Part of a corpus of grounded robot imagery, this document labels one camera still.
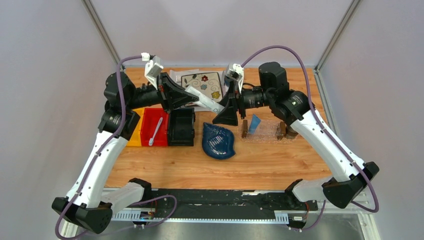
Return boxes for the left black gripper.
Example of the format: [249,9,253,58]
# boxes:
[126,71,198,114]

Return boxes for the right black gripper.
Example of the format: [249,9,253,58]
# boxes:
[212,78,274,127]

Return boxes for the blue toothpaste tube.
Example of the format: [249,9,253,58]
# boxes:
[248,114,262,134]

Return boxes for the white toothpaste tube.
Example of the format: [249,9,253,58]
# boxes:
[184,86,225,114]

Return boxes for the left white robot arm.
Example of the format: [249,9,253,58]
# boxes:
[51,71,199,234]

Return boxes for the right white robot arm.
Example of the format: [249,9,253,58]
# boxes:
[213,61,380,210]

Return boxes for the white toothbrush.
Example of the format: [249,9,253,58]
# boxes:
[148,117,164,146]

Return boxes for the square floral ceramic plate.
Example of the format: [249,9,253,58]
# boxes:
[180,71,224,103]

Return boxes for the blue shell-shaped dish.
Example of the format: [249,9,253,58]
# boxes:
[201,122,236,160]

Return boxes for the red plastic bin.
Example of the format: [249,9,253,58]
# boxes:
[141,108,169,147]

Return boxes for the black plastic bin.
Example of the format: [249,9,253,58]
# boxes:
[167,107,196,147]

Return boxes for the yellow plastic bin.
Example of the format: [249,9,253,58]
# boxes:
[127,108,145,147]

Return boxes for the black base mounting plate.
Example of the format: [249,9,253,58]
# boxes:
[136,188,318,222]

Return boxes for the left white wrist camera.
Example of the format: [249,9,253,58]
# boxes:
[140,52,164,90]

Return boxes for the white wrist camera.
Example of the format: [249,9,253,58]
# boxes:
[223,63,245,92]
[140,52,164,90]

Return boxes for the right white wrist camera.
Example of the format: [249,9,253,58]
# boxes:
[223,63,245,92]

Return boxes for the clear glass tray wooden handles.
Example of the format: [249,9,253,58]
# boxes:
[238,119,287,143]

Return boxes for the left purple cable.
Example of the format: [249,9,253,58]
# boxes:
[54,55,178,240]

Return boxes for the purple cable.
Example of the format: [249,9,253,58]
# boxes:
[54,55,178,240]
[241,45,380,232]

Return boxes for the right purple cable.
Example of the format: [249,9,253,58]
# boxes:
[241,45,380,232]

